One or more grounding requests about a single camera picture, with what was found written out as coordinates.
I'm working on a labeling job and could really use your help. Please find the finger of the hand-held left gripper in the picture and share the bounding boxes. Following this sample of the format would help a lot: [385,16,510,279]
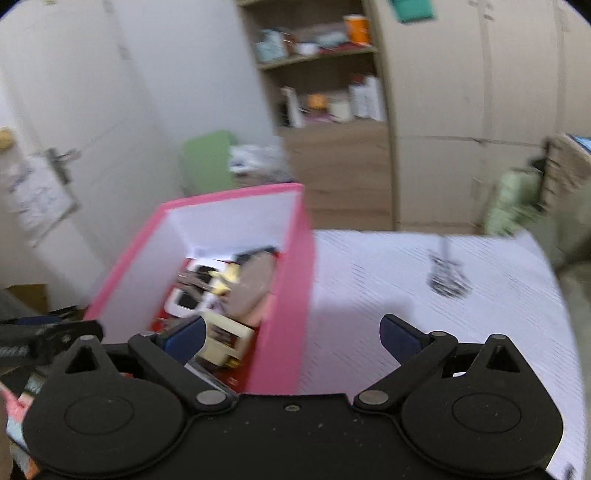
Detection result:
[0,318,105,370]

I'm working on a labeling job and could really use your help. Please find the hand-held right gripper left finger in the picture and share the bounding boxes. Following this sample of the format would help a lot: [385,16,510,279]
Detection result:
[48,315,236,414]

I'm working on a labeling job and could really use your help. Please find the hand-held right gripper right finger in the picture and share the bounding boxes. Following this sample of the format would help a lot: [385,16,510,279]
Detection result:
[353,314,539,414]

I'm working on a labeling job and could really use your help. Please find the white pocket router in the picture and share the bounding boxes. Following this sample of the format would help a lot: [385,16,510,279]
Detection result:
[164,261,232,319]

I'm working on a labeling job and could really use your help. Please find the cream plastic stand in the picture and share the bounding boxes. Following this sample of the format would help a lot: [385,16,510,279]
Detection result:
[198,310,257,370]

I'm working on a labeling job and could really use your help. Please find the yellow hair clip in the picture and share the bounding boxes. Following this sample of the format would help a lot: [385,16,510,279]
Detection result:
[208,264,243,296]

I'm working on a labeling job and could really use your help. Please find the round beige case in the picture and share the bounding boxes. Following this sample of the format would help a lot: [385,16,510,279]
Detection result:
[226,251,278,324]

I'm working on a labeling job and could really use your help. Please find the pink cardboard box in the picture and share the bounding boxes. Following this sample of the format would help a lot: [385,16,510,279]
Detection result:
[83,183,317,395]

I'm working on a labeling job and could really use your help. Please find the black battery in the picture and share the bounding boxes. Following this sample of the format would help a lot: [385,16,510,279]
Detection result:
[233,247,278,264]

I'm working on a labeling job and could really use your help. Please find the white printed tablecloth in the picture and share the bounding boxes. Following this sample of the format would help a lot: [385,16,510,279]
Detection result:
[295,229,580,480]

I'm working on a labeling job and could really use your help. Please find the wooden bookshelf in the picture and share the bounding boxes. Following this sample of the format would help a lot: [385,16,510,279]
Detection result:
[238,0,398,232]

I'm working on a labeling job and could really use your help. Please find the green folding table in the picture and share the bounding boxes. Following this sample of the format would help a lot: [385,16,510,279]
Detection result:
[180,130,236,197]

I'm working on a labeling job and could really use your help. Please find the toilet paper pack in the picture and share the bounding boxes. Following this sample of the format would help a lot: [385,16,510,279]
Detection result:
[228,144,291,183]

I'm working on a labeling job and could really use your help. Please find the beige padded jacket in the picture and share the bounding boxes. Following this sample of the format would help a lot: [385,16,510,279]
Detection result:
[482,134,591,324]

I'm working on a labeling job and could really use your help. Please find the white door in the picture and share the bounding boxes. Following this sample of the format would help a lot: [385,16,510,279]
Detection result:
[0,0,185,287]

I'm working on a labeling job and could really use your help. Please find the white roll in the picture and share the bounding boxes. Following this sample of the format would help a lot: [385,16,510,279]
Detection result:
[365,76,386,121]

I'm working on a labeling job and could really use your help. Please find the white spray bottle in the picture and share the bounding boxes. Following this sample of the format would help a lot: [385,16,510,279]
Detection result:
[349,83,368,118]

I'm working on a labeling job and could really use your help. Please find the white tube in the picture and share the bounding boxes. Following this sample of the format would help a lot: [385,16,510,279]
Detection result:
[280,86,303,128]

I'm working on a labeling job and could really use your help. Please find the wooden wardrobe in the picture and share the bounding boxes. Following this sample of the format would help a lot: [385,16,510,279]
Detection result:
[369,0,591,236]

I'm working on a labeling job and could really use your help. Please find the teal box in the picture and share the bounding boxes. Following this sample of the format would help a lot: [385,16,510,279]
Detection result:
[256,30,287,63]

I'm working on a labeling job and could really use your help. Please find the orange paper cup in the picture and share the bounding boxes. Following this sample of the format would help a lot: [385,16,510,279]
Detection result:
[344,14,370,45]

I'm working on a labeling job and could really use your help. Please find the teal bag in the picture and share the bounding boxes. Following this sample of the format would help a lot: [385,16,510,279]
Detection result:
[390,0,437,23]

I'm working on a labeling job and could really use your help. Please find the wall poster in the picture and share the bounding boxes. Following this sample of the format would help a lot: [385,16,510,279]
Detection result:
[0,154,79,247]

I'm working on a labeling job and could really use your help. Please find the metal door handle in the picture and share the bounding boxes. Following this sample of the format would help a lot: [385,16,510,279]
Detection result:
[44,148,79,183]

